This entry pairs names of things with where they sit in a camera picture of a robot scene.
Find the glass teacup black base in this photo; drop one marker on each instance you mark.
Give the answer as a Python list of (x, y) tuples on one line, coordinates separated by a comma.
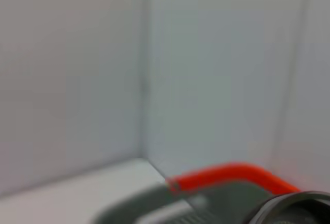
[(291, 208)]

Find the grey-green perforated storage bin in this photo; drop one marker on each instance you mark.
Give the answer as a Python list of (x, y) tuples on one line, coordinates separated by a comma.
[(227, 198)]

